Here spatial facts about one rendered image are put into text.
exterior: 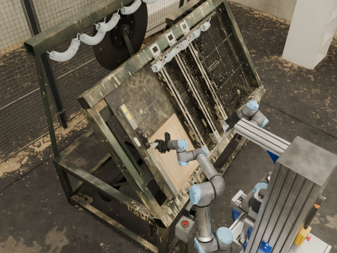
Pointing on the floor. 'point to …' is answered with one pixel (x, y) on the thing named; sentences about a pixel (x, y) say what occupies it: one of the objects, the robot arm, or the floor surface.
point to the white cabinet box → (310, 32)
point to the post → (183, 247)
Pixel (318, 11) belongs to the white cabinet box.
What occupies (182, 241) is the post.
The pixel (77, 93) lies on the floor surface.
